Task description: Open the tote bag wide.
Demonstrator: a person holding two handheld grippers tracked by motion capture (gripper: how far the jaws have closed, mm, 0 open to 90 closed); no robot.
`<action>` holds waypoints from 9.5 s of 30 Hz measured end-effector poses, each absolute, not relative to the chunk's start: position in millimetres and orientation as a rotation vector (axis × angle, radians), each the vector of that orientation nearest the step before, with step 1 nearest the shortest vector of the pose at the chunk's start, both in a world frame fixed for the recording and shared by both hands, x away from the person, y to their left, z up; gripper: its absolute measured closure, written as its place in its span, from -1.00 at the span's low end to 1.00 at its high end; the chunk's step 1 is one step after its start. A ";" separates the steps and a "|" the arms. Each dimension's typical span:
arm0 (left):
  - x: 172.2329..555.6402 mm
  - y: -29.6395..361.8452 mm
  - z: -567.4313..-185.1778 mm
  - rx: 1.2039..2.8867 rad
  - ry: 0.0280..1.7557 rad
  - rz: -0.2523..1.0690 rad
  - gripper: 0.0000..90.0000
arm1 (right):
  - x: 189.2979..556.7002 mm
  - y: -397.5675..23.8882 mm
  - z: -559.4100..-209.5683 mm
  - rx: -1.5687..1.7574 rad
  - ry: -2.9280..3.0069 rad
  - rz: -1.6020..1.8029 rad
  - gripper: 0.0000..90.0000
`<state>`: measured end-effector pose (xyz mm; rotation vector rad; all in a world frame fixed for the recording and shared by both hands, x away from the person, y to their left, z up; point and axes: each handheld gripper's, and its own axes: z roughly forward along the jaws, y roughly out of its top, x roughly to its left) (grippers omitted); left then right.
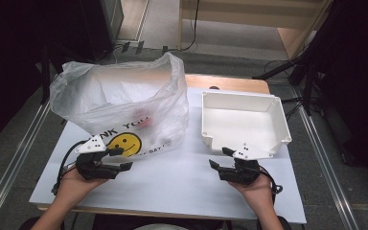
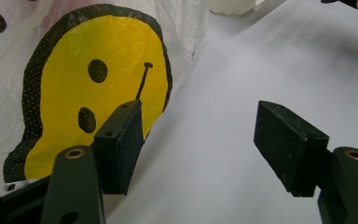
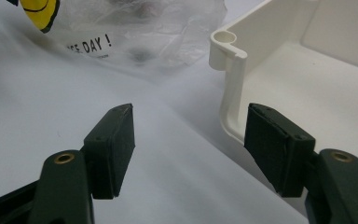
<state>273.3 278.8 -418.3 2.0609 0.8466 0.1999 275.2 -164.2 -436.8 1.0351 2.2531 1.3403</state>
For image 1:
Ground black tripod stand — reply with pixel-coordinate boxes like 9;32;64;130
252;0;334;116

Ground light wooden frame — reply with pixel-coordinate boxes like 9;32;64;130
178;0;334;60

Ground black hanging cable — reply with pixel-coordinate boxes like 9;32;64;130
169;0;201;53

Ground right hand-held gripper black cable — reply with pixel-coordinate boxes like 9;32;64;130
258;165;284;205

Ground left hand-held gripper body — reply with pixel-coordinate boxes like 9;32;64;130
75;133;120;180

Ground hand-held gripper black cable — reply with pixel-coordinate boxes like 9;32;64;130
51;139;88;196
258;165;284;205

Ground metal floor rail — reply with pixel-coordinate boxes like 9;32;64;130
291;85;361;230
0;101;52;230

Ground white plastic box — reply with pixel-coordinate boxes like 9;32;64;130
200;90;292;160

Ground black floor cables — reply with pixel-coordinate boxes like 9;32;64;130
263;58;306;120

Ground black metal stand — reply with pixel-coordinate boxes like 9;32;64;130
39;44;53;104

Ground white table sheet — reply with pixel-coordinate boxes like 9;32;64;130
29;86;307;224

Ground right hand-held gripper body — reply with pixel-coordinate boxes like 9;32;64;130
218;142;271;186

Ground person's left hand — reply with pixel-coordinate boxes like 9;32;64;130
57;168;109;209

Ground left hand-held gripper black cable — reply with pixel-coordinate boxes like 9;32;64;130
51;139;88;196

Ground clear smiley plastic bag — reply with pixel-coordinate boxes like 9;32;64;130
49;52;191;158

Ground person's right hand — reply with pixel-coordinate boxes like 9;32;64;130
228;173;274;210

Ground dark cabinet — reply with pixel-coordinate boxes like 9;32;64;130
76;0;125;61

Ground black chair seat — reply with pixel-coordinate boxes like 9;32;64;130
277;215;292;230

